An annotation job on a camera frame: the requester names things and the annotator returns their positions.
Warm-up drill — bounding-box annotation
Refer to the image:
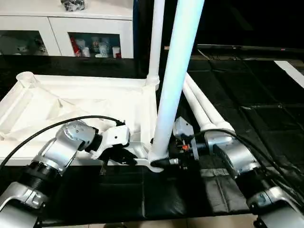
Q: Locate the white plastic table leg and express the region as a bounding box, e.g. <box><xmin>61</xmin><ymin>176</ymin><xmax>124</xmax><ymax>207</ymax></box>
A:
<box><xmin>182</xmin><ymin>78</ymin><xmax>219</xmax><ymax>133</ymax></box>
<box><xmin>145</xmin><ymin>0</ymin><xmax>166</xmax><ymax>90</ymax></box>
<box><xmin>147</xmin><ymin>0</ymin><xmax>206</xmax><ymax>166</ymax></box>
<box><xmin>185</xmin><ymin>72</ymin><xmax>234</xmax><ymax>132</ymax></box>

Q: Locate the white plastic table top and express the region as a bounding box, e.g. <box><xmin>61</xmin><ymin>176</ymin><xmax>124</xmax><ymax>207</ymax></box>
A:
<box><xmin>0</xmin><ymin>71</ymin><xmax>164</xmax><ymax>172</ymax></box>

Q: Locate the black work mat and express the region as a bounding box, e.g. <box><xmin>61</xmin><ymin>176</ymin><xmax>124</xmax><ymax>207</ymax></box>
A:
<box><xmin>0</xmin><ymin>55</ymin><xmax>304</xmax><ymax>223</ymax></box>

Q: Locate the red bottle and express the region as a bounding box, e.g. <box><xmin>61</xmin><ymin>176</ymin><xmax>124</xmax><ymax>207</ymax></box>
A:
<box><xmin>71</xmin><ymin>38</ymin><xmax>81</xmax><ymax>57</ymax></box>

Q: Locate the white glass-door cabinet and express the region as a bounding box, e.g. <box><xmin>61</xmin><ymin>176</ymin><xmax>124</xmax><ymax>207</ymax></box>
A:
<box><xmin>0</xmin><ymin>0</ymin><xmax>134</xmax><ymax>58</ymax></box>

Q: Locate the small silver ornament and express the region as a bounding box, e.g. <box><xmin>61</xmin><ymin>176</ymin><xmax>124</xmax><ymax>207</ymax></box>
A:
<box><xmin>61</xmin><ymin>0</ymin><xmax>87</xmax><ymax>12</ymax></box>

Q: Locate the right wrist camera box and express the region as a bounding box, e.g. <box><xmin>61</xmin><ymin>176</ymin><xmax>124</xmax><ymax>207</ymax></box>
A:
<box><xmin>173</xmin><ymin>117</ymin><xmax>194</xmax><ymax>142</ymax></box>

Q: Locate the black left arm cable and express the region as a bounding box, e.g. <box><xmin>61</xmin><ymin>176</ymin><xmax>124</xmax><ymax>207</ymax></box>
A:
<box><xmin>0</xmin><ymin>115</ymin><xmax>126</xmax><ymax>169</ymax></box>

